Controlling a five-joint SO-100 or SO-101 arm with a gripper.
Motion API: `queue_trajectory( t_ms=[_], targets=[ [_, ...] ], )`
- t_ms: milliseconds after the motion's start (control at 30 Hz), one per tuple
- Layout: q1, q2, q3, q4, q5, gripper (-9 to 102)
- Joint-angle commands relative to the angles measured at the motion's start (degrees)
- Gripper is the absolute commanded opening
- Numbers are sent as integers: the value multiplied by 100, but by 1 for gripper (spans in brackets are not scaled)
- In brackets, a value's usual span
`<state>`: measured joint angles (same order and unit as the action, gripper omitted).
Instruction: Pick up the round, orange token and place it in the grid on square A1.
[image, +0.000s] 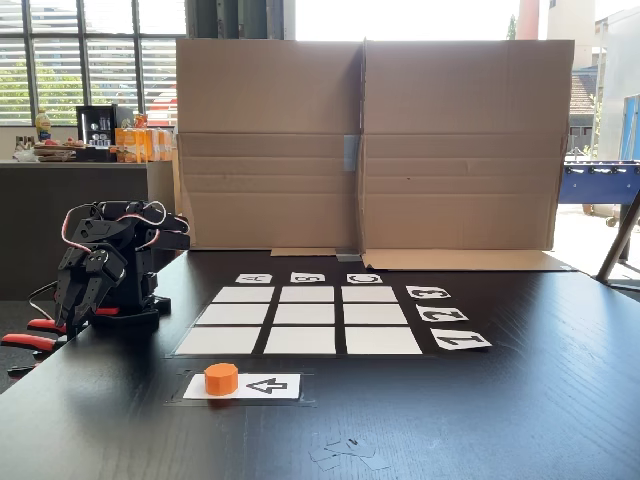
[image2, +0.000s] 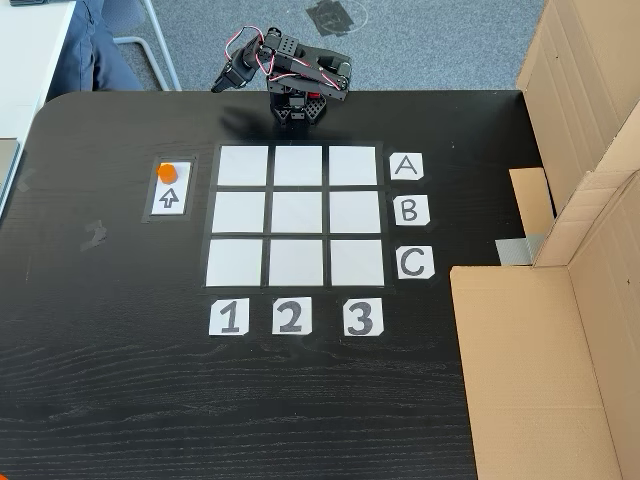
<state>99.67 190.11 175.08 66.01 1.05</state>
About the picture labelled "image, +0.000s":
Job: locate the grey tape strip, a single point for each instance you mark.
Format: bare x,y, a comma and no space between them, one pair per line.
351,152

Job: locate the orange juice cartons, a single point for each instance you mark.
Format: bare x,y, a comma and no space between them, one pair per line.
142,145

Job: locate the clear tape scraps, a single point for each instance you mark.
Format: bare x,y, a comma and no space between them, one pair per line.
345,450

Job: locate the wooden food tray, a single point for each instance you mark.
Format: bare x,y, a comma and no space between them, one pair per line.
55,150

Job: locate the number 1 paper sheet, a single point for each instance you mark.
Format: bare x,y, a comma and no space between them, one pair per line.
460,340

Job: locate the letter B paper sheet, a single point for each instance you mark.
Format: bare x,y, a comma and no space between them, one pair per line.
307,277

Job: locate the black bar clamp red knob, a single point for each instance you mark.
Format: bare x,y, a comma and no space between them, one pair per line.
107,311

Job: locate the white arrow paper sheet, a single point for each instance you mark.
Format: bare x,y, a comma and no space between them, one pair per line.
270,386

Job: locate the blue foosball table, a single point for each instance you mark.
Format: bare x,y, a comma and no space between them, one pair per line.
597,185

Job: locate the narrower brown cardboard panel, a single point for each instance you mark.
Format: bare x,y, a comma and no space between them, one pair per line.
265,150

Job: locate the yellow bottle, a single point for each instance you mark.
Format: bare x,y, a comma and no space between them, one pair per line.
43,125

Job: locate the black glass-front cabinet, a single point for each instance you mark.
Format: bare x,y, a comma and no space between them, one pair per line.
97,125

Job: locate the round orange token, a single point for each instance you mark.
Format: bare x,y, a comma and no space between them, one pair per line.
221,380

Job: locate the dark grey counter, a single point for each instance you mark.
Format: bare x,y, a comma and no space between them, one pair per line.
40,210

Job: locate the wider brown cardboard panel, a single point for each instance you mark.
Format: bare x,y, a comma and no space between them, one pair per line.
465,150

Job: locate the metal table leg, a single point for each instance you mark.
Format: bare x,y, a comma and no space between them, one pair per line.
620,240

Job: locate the white nine-square grid sheet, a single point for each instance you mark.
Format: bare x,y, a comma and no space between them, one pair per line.
305,340

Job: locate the number 2 paper sheet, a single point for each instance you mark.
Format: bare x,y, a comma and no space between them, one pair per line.
442,314

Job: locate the number 3 paper sheet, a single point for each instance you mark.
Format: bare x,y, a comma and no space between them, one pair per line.
427,292

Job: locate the letter A paper sheet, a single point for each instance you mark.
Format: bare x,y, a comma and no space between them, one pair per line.
254,278

